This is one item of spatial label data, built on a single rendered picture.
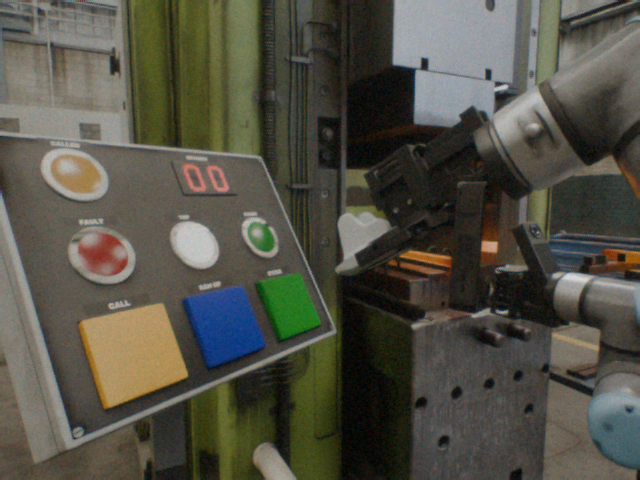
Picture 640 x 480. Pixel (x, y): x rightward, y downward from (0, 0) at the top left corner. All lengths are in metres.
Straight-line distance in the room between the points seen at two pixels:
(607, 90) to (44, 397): 0.46
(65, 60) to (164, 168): 6.26
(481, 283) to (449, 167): 0.11
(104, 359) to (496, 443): 0.83
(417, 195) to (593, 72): 0.15
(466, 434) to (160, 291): 0.70
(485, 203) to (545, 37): 1.02
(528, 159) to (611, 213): 9.02
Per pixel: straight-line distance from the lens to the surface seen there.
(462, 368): 0.90
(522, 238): 0.80
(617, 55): 0.37
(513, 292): 0.80
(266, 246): 0.56
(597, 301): 0.72
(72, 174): 0.48
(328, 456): 1.06
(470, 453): 1.01
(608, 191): 9.42
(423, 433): 0.90
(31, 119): 6.00
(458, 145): 0.40
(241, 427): 0.94
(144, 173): 0.52
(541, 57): 1.36
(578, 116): 0.36
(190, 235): 0.50
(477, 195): 0.38
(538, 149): 0.37
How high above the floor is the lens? 1.15
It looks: 7 degrees down
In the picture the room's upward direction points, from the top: straight up
